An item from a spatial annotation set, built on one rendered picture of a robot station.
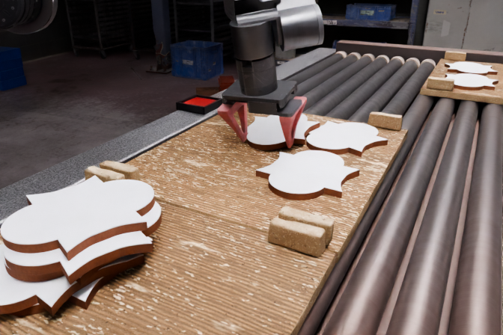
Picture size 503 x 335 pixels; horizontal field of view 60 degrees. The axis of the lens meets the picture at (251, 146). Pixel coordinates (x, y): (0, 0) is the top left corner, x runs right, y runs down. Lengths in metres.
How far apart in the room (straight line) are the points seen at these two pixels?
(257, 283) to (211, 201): 0.16
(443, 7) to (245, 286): 4.90
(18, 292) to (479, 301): 0.41
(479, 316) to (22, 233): 0.41
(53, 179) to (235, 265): 0.36
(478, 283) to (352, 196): 0.17
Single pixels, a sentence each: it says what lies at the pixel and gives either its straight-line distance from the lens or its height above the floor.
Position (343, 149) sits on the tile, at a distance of 0.69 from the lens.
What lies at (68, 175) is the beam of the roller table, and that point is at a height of 0.92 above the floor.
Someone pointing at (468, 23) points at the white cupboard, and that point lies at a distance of 5.23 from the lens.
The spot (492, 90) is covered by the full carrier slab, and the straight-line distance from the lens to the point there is 1.18.
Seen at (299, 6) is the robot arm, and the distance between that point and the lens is 0.64.
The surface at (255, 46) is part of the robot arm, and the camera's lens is 0.61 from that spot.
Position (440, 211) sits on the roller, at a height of 0.92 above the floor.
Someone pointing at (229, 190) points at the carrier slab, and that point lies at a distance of 0.57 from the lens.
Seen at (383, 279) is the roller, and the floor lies 0.92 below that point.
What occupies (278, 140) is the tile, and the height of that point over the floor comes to 0.95.
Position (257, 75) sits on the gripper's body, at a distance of 0.63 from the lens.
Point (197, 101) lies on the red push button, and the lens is 0.98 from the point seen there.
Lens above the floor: 1.21
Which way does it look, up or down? 23 degrees down
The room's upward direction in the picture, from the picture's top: straight up
